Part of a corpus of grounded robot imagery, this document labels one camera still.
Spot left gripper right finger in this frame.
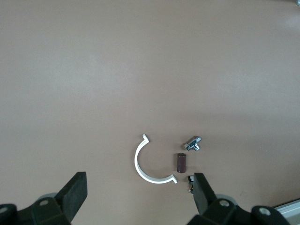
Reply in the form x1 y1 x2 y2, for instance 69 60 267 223
187 172 253 225

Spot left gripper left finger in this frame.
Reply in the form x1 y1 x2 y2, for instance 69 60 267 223
16 172 88 225

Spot white drawer cabinet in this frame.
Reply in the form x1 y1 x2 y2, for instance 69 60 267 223
273 199 300 219

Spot dark brown rectangular block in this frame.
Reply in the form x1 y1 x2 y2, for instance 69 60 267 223
174 152 188 174

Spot chrome metal fitting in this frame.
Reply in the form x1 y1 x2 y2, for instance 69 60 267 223
182 135 202 152

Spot small black push switch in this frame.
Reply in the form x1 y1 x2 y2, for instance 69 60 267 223
187 175 196 195

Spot white half-ring clamp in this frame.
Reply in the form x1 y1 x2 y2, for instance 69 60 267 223
134 133 178 185

